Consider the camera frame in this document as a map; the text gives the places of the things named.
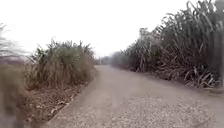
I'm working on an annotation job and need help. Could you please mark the grey gravel path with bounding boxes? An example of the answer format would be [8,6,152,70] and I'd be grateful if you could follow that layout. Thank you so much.
[41,64,224,128]

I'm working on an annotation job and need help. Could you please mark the tall flax bushes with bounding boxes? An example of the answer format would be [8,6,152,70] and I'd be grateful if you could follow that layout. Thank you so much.
[0,23,98,92]
[108,0,224,89]

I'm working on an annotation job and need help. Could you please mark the mulch strip with dry leaves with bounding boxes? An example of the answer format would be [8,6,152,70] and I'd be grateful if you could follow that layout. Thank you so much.
[18,81,89,128]

